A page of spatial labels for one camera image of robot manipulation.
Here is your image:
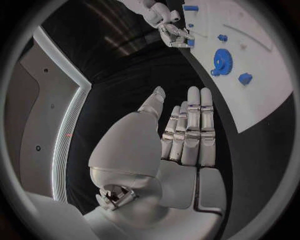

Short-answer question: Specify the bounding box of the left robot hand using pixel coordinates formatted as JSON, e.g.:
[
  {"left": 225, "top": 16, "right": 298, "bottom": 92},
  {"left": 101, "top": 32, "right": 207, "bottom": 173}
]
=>
[{"left": 83, "top": 85, "right": 229, "bottom": 240}]

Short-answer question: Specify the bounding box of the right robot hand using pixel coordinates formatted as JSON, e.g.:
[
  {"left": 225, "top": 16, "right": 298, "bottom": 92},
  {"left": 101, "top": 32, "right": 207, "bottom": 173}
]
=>
[{"left": 158, "top": 23, "right": 196, "bottom": 49}]

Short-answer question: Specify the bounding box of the white task board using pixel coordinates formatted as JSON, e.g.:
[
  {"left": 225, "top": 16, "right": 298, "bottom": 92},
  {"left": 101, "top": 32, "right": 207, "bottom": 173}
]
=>
[{"left": 181, "top": 0, "right": 295, "bottom": 134}]

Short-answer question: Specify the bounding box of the blue gear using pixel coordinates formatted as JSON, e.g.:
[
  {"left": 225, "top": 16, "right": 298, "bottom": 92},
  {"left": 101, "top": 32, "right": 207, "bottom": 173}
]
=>
[{"left": 211, "top": 48, "right": 234, "bottom": 75}]

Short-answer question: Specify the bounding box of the blue block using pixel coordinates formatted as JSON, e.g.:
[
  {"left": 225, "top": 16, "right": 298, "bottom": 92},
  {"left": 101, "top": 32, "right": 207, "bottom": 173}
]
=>
[{"left": 237, "top": 72, "right": 254, "bottom": 87}]

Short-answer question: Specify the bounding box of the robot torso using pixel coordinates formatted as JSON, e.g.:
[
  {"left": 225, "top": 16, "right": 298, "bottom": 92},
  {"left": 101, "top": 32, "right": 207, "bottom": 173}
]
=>
[{"left": 3, "top": 26, "right": 93, "bottom": 204}]

